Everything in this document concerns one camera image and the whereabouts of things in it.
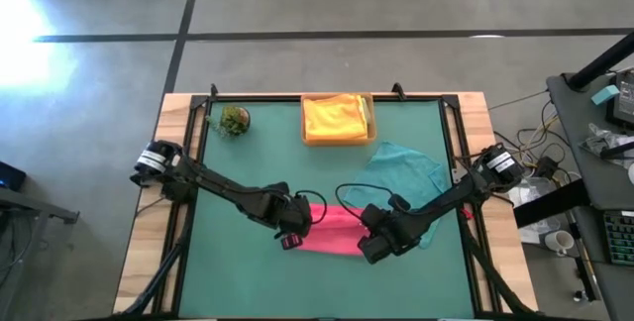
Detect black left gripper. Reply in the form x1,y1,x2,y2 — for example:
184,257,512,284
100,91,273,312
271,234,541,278
247,181,313,252

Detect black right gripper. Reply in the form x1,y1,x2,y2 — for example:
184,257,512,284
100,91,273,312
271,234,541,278
357,204,422,266

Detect pink microfiber towel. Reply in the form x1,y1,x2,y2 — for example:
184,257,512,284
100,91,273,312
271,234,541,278
295,203,371,257

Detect teal microfiber towel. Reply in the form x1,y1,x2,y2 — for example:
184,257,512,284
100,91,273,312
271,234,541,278
343,141,450,251

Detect green table mat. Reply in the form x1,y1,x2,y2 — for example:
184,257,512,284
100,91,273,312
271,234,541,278
177,100,476,318

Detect tan plastic bin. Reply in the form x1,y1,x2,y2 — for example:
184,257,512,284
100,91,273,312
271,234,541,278
300,92,377,148

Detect small potted succulent plant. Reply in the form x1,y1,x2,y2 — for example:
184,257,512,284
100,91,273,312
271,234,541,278
205,105,253,140

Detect white papers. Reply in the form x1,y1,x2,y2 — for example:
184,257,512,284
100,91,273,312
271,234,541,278
507,175,561,246

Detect black crossbeam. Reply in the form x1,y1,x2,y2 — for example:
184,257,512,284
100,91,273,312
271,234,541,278
512,178,590,229

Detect black power adapter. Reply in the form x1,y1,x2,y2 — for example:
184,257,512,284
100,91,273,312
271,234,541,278
537,156,560,179

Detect white mug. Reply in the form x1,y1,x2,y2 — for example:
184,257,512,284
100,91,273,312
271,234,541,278
544,229,576,257

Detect grey side desk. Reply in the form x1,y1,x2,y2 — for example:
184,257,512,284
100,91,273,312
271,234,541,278
546,70,634,213

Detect grey crumpled bag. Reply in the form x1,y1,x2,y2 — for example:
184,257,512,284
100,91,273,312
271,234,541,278
578,122,634,169

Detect dark computer keyboard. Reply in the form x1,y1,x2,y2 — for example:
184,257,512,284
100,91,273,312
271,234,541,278
602,210,634,267

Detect black floor stand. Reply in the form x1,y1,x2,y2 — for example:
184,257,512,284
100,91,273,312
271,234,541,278
0,186,80,226

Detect light blue box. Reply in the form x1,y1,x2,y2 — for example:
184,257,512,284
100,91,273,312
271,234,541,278
591,84,621,107

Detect black desk device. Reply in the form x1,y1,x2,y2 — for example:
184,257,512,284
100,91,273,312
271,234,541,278
606,69,634,129

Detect black stand pole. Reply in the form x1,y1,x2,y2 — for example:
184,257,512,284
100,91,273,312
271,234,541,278
567,31,634,92

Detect dark blue box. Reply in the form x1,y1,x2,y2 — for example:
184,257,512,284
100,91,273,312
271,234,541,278
0,160,28,192

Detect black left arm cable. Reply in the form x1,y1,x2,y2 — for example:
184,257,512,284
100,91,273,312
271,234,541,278
295,189,328,226

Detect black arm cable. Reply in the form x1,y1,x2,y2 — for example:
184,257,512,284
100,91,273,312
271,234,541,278
335,182,397,223
295,189,328,226

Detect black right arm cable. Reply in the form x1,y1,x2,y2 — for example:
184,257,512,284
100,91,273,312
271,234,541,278
335,182,397,223

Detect black table frame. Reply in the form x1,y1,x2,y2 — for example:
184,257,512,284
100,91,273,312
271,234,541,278
118,82,539,320

